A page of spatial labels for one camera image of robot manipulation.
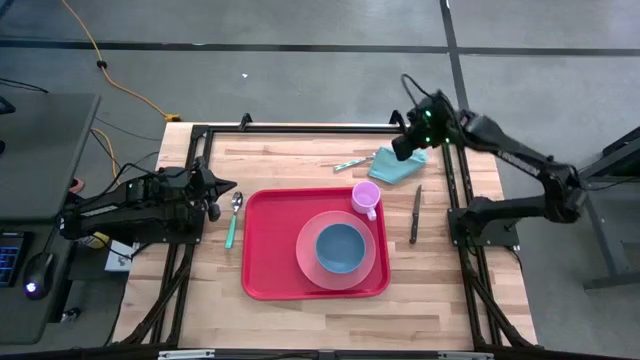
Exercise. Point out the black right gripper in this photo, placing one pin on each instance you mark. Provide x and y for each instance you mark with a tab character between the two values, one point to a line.
410	146

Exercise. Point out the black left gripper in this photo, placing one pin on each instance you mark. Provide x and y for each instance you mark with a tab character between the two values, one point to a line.
204	184

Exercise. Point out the teal napkin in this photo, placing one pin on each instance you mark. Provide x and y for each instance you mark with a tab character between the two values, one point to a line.
395	170

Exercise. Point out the pink mug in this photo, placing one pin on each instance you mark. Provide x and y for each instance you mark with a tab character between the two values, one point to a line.
365	196

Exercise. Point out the pink plate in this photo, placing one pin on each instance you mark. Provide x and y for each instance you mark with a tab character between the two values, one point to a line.
307	260

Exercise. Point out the blue bowl grey outside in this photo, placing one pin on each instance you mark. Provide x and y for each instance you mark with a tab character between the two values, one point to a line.
340	247

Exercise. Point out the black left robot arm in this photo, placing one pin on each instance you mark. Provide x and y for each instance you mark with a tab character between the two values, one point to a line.
130	205

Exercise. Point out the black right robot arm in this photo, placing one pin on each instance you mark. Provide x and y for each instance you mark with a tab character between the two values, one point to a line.
515	160

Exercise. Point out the red plastic tray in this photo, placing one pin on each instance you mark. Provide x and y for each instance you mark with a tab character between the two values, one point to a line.
270	240

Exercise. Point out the black table clamp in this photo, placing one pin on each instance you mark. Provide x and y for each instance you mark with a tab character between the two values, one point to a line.
245	121
396	120

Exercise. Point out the small white box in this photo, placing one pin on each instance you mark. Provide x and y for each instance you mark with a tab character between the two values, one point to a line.
120	257

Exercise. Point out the grey side desk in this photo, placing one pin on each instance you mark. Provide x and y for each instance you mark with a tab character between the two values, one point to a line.
40	160

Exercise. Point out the black computer mouse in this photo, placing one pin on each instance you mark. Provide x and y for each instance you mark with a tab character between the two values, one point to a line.
39	275

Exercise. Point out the black metal stand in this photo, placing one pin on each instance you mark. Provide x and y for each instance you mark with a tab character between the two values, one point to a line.
607	235

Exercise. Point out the backlit keyboard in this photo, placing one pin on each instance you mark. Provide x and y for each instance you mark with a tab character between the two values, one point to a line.
10	260

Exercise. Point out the black aluminium table frame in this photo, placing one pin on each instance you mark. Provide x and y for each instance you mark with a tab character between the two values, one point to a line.
300	129

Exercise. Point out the silver edge bracket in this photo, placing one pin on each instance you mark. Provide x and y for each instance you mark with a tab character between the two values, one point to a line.
185	355
465	356

